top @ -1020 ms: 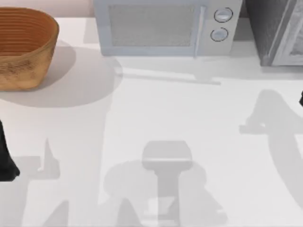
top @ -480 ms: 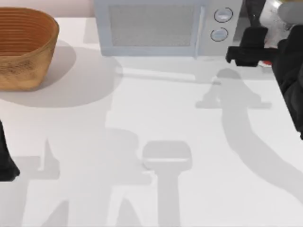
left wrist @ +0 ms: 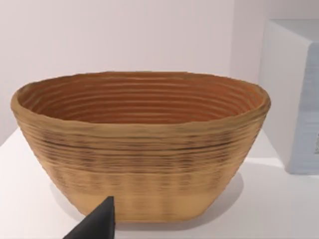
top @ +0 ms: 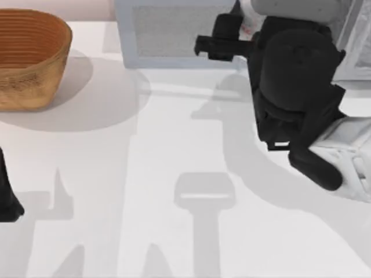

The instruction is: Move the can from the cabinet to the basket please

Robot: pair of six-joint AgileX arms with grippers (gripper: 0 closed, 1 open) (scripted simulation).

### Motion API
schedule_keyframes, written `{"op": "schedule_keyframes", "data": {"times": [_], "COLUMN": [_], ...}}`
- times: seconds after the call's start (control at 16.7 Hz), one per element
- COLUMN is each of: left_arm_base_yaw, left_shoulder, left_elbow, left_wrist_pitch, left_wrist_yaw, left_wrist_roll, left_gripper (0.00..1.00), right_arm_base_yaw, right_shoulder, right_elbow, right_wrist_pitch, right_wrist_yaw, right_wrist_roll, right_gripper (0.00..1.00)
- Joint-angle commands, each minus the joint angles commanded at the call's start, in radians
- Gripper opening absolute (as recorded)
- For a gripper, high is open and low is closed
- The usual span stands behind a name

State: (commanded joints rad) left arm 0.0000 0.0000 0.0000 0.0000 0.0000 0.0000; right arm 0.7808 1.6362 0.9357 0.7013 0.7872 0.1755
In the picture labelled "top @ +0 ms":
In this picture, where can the brown woven basket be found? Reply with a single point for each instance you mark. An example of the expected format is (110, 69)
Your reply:
(34, 66)

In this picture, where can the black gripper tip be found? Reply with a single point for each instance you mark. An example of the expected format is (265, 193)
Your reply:
(7, 197)

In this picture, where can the white and red object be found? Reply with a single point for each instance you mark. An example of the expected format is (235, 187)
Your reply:
(251, 24)

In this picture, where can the pale grey rounded box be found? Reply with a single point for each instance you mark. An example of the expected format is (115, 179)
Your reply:
(287, 8)

